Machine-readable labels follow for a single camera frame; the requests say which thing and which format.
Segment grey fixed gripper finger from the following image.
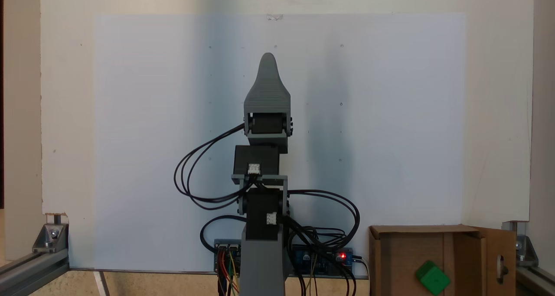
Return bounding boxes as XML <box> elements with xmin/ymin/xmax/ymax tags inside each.
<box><xmin>244</xmin><ymin>52</ymin><xmax>291</xmax><ymax>114</ymax></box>

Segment green dice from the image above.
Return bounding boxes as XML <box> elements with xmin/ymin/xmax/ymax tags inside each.
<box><xmin>415</xmin><ymin>260</ymin><xmax>452</xmax><ymax>296</ymax></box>

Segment motor controller circuit board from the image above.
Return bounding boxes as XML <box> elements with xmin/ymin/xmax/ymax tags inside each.
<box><xmin>215</xmin><ymin>243</ymin><xmax>242</xmax><ymax>274</ymax></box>

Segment blue power converter board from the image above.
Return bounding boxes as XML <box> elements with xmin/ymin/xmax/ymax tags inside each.
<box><xmin>291</xmin><ymin>246</ymin><xmax>353</xmax><ymax>276</ymax></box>

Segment brown cardboard box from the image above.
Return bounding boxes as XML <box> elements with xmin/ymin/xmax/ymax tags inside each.
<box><xmin>369</xmin><ymin>224</ymin><xmax>518</xmax><ymax>296</ymax></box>

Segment black servo cable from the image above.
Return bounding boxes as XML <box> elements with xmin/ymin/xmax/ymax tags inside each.
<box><xmin>286</xmin><ymin>189</ymin><xmax>361</xmax><ymax>250</ymax></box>
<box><xmin>173</xmin><ymin>123</ymin><xmax>257</xmax><ymax>211</ymax></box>
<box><xmin>282</xmin><ymin>217</ymin><xmax>357</xmax><ymax>296</ymax></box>

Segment black power cable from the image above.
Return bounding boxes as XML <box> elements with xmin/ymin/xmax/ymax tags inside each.
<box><xmin>200</xmin><ymin>215</ymin><xmax>248</xmax><ymax>254</ymax></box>

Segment coloured jumper wire bundle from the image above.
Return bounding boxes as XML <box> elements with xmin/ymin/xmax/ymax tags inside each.
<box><xmin>218</xmin><ymin>249</ymin><xmax>242</xmax><ymax>296</ymax></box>

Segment yellow wire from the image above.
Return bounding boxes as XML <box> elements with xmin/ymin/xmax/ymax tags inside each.
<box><xmin>304</xmin><ymin>261</ymin><xmax>318</xmax><ymax>296</ymax></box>

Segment grey base plate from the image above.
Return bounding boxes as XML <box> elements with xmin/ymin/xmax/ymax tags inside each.
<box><xmin>213</xmin><ymin>239</ymin><xmax>354</xmax><ymax>280</ymax></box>

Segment white cable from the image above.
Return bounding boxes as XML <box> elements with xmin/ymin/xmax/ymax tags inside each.
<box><xmin>351</xmin><ymin>254</ymin><xmax>370</xmax><ymax>290</ymax></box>

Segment metal corner bracket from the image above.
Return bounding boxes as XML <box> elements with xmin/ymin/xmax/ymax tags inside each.
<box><xmin>32</xmin><ymin>213</ymin><xmax>70</xmax><ymax>254</ymax></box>
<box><xmin>502</xmin><ymin>221</ymin><xmax>539</xmax><ymax>267</ymax></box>

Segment aluminium frame post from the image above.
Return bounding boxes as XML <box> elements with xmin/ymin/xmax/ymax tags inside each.
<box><xmin>0</xmin><ymin>247</ymin><xmax>70</xmax><ymax>296</ymax></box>
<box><xmin>515</xmin><ymin>265</ymin><xmax>555</xmax><ymax>296</ymax></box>

